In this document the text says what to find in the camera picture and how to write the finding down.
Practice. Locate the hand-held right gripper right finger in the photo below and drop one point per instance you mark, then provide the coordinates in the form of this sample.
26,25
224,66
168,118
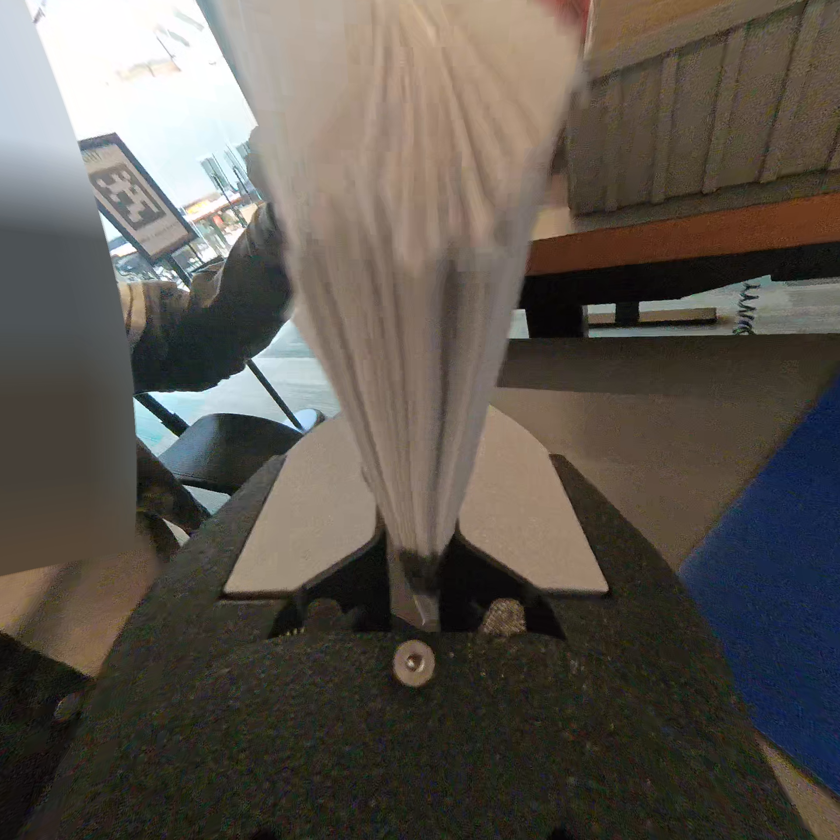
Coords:
525,518

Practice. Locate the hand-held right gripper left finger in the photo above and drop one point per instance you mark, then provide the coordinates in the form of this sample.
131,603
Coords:
308,525

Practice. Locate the white paperback book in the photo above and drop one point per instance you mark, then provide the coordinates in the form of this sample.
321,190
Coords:
407,262

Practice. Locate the person's left forearm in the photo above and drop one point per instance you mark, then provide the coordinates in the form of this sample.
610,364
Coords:
210,315

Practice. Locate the black chair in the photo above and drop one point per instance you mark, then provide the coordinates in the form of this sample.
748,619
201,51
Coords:
223,446

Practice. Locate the blue folder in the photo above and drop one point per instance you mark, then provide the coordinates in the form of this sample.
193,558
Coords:
774,558

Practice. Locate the wood-edged table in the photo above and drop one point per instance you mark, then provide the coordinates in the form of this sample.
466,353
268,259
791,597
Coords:
689,236

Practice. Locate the black floor sign stand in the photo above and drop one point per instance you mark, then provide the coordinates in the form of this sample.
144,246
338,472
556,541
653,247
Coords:
131,190

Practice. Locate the grey ribbed plastic crate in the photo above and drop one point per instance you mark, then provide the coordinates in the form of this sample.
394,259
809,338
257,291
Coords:
722,131

